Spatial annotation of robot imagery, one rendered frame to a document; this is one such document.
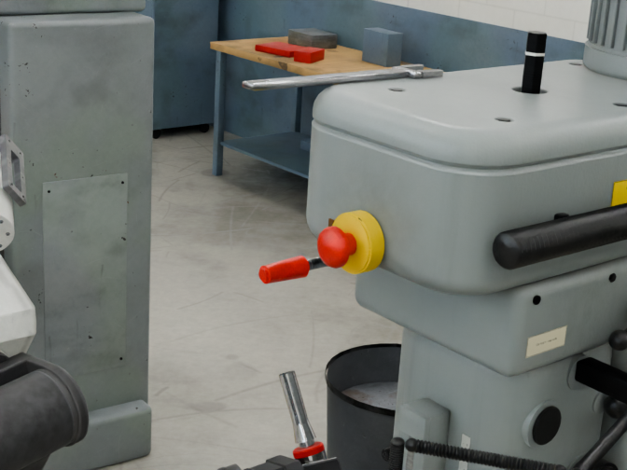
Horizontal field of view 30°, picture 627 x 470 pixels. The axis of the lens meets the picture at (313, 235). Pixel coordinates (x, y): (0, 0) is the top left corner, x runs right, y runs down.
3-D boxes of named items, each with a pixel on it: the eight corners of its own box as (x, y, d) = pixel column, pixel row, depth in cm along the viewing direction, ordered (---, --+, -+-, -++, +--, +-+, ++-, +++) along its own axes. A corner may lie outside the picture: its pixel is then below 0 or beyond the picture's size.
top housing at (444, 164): (459, 313, 105) (478, 140, 100) (280, 231, 124) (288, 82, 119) (744, 231, 134) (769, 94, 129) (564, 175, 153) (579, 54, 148)
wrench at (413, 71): (257, 93, 113) (258, 85, 112) (235, 86, 116) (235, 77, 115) (442, 76, 127) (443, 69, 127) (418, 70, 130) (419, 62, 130)
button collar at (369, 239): (368, 283, 111) (372, 222, 109) (327, 264, 115) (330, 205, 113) (383, 279, 112) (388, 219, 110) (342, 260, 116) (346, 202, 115)
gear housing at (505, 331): (510, 386, 114) (522, 291, 111) (347, 305, 132) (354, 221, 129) (703, 317, 135) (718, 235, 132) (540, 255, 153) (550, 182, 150)
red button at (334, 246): (337, 275, 109) (341, 234, 108) (310, 262, 112) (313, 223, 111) (364, 269, 111) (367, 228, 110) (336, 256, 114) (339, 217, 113)
